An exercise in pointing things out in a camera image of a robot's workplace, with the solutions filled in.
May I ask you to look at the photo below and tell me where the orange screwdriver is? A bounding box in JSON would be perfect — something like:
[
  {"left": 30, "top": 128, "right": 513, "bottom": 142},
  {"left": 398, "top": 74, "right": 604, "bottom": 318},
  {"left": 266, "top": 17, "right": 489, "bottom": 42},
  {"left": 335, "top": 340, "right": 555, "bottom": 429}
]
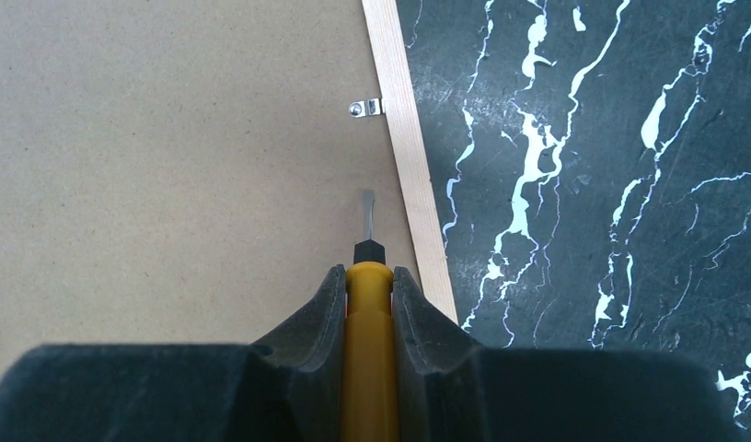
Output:
[{"left": 341, "top": 189, "right": 399, "bottom": 441}]

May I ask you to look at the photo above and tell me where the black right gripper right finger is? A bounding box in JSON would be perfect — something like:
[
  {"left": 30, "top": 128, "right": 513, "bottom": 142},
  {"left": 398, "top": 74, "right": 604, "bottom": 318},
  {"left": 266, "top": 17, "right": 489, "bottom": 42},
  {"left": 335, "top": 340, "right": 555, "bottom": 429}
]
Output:
[{"left": 392, "top": 267, "right": 741, "bottom": 441}]

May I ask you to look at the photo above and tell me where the orange wooden picture frame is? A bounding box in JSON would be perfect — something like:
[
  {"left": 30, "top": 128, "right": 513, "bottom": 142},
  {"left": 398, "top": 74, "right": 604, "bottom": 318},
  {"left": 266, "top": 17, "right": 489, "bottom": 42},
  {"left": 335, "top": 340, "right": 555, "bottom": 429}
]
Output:
[{"left": 0, "top": 0, "right": 459, "bottom": 398}]

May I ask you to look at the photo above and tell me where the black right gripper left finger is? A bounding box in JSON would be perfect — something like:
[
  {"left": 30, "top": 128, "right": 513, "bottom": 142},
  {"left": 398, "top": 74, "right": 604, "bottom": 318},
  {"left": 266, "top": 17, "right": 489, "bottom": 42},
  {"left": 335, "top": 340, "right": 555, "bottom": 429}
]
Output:
[{"left": 0, "top": 265, "right": 345, "bottom": 441}]

